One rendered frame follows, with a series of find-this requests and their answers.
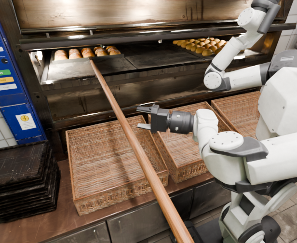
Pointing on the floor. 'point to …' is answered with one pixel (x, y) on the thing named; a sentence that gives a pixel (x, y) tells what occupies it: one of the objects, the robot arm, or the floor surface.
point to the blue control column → (13, 99)
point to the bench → (109, 215)
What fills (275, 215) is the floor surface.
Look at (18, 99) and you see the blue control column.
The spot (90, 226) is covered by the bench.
